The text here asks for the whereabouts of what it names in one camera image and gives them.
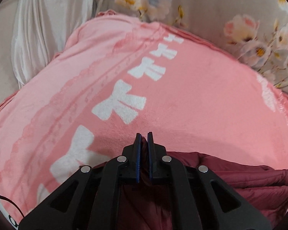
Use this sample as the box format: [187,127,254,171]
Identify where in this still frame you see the maroon quilted puffer jacket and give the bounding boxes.
[93,150,288,230]

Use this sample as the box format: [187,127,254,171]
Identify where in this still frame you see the pink bow-print blanket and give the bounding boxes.
[0,12,288,213]

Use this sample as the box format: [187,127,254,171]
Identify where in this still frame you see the grey floral blanket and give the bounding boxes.
[96,0,288,93]

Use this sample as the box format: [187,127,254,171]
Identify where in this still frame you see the white satin curtain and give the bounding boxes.
[11,0,94,87]

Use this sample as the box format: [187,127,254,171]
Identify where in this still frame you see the black cable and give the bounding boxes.
[0,192,26,219]

